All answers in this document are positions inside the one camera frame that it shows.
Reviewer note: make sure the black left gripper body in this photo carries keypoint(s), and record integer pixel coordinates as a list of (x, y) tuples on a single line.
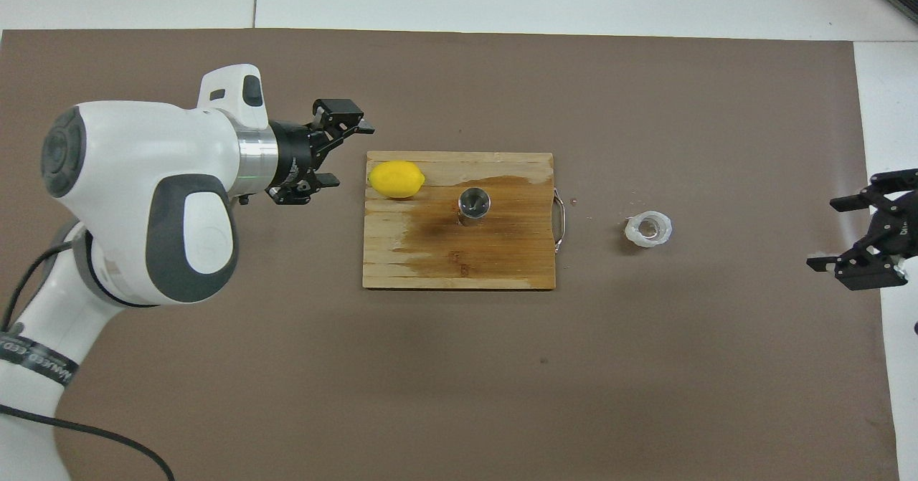
[(292, 155)]

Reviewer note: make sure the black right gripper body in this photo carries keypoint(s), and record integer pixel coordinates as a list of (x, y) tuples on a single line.
[(902, 230)]

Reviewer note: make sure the steel double jigger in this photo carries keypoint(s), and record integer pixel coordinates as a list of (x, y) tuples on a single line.
[(474, 203)]

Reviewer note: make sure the small clear plastic cup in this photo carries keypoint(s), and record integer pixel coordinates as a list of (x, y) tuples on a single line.
[(648, 229)]

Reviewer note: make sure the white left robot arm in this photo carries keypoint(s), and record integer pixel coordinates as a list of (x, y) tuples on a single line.
[(143, 165)]

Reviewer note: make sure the yellow lemon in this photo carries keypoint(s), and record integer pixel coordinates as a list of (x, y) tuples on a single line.
[(396, 180)]

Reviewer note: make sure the wooden cutting board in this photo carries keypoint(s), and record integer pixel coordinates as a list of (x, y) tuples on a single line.
[(502, 251)]

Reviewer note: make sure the brown paper table mat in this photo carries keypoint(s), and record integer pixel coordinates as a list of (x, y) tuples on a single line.
[(502, 381)]

